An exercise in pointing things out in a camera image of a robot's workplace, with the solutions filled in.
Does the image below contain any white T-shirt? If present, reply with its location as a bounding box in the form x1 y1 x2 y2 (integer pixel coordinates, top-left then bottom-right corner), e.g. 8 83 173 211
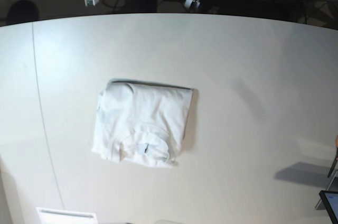
91 80 193 168

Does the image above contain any white paper sheet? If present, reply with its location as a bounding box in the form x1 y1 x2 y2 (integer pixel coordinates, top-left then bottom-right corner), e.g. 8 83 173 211
36 208 98 224

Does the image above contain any black tablet screen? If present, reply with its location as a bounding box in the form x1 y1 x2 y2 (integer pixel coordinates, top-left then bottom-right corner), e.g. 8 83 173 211
319 190 338 224

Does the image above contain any orange handled screwdriver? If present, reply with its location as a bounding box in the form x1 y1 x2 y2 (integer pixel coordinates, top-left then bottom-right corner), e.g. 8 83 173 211
327 136 338 178

